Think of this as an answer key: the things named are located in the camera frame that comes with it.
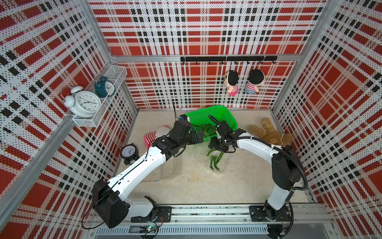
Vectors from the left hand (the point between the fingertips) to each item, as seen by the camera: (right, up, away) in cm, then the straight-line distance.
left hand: (198, 134), depth 78 cm
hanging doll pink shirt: (+21, +34, +17) cm, 44 cm away
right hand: (+10, -8, +11) cm, 17 cm away
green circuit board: (-23, -44, -8) cm, 51 cm away
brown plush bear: (+47, 0, +21) cm, 51 cm away
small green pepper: (+10, -16, +15) cm, 24 cm away
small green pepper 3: (+7, -11, +12) cm, 18 cm away
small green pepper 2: (+14, -16, +15) cm, 26 cm away
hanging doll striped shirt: (+38, +36, +18) cm, 56 cm away
